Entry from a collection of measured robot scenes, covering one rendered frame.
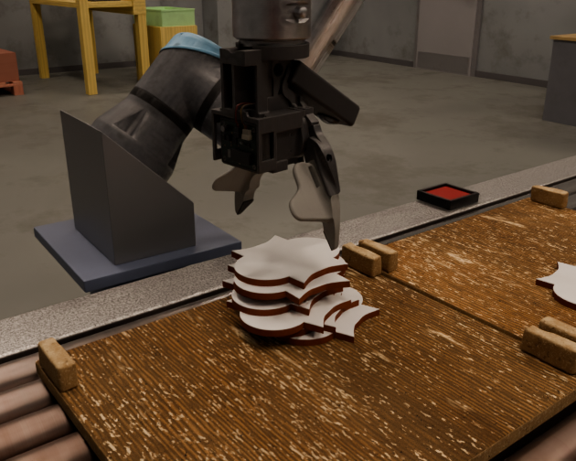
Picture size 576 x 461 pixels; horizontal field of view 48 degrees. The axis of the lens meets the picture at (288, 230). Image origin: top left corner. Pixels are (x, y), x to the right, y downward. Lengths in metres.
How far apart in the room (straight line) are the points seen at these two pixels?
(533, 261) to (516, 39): 8.03
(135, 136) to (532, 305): 0.62
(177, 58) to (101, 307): 0.45
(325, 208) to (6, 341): 0.38
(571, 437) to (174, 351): 0.37
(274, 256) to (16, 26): 9.05
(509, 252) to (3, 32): 9.02
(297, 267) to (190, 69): 0.48
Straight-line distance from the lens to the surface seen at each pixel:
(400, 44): 10.24
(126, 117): 1.07
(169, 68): 1.09
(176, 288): 0.85
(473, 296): 0.80
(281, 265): 0.71
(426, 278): 0.83
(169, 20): 8.20
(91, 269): 1.04
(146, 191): 1.02
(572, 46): 6.47
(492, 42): 9.12
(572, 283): 0.85
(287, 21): 0.62
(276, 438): 0.56
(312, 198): 0.64
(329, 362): 0.65
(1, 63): 8.09
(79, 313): 0.82
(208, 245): 1.09
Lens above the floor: 1.29
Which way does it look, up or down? 22 degrees down
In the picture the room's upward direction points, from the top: straight up
